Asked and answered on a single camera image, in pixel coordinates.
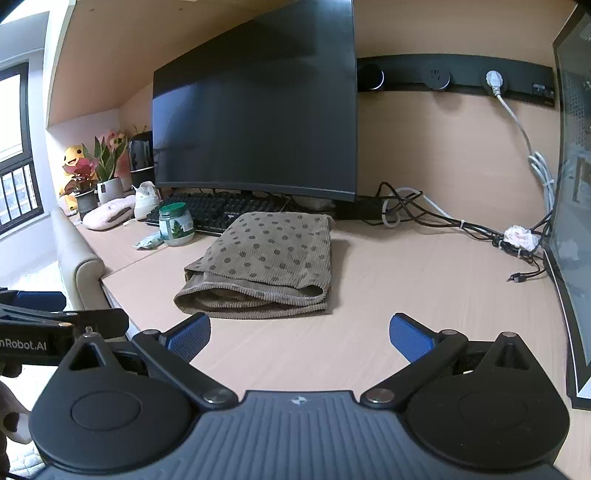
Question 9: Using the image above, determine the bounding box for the black power strip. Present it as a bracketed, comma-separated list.
[334, 196, 385, 221]

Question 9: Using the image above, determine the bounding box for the black computer monitor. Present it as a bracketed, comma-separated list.
[152, 0, 359, 204]

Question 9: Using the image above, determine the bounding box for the potted plant in white pot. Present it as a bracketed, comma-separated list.
[93, 130, 129, 206]

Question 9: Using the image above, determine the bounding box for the black keyboard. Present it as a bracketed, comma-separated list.
[145, 190, 289, 237]

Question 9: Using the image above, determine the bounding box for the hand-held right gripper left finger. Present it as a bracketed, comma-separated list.
[60, 312, 236, 411]

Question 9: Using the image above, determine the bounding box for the white computer case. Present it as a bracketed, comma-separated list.
[542, 8, 591, 410]

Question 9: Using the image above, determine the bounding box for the white quilted bedding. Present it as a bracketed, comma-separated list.
[0, 438, 48, 478]

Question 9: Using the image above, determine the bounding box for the white sneaker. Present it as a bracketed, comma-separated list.
[133, 181, 163, 221]

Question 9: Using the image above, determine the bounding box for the round black track socket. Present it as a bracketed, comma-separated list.
[420, 65, 452, 92]

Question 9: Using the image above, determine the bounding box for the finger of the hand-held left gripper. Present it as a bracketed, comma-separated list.
[0, 290, 66, 312]
[60, 308, 130, 341]

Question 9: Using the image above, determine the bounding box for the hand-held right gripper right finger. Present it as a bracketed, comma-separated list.
[360, 313, 532, 409]

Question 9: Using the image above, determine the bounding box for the black framed window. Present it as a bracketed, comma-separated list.
[0, 61, 47, 237]

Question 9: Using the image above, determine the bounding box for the person's left hand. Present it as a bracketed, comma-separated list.
[0, 382, 32, 445]

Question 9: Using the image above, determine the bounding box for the yellow plush toy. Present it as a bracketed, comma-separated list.
[57, 145, 96, 214]

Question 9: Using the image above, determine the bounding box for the beige sofa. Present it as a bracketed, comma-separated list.
[49, 207, 108, 311]

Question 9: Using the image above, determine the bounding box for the white plug with cable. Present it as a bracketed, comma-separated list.
[483, 69, 556, 214]

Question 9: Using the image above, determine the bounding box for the crumpled white tissue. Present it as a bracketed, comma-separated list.
[503, 224, 537, 253]

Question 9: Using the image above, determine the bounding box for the black wall power track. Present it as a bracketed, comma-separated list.
[356, 54, 557, 108]

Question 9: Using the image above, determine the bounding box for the white looped cable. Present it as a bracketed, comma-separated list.
[381, 186, 456, 228]

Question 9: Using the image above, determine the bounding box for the olive polka dot garment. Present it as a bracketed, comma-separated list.
[174, 211, 336, 320]

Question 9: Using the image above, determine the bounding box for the black cable bundle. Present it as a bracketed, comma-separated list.
[378, 181, 556, 284]

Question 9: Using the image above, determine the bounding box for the round black track adapter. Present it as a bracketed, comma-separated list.
[358, 65, 384, 92]

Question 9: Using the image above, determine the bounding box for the black kettle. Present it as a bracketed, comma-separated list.
[128, 130, 156, 188]

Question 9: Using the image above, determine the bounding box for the pink plush slipper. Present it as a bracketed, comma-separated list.
[82, 196, 137, 230]

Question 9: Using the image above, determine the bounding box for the red plant in dark pot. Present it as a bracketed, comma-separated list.
[64, 158, 100, 222]

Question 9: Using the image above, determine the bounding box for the glass jar with green lid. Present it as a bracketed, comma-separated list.
[158, 202, 195, 247]

